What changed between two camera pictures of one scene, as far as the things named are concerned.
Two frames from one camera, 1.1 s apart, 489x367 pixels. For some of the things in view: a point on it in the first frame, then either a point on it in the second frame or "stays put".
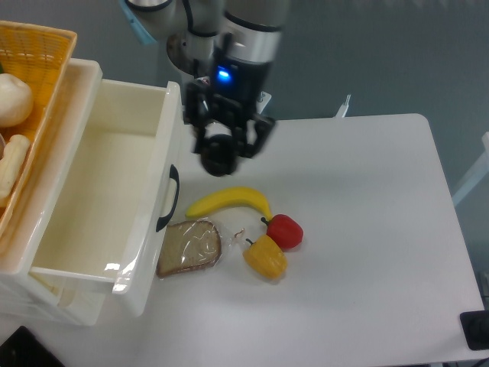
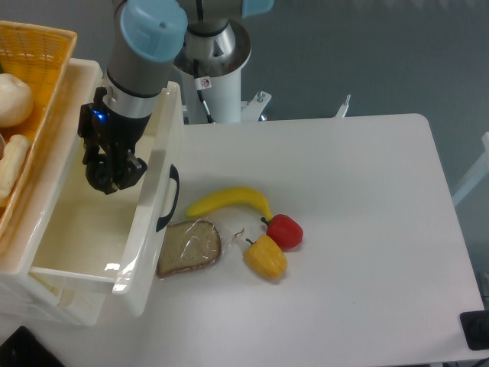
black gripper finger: [197, 103] → [87, 126]
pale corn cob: [14, 154] stays put
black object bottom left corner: [24, 349] stays put
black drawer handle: [173, 174] stays put
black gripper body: [238, 89] → [118, 132]
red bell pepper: [285, 230] stays put
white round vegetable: [16, 100] stays put
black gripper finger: [263, 125] → [134, 167]
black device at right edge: [475, 327] stays put
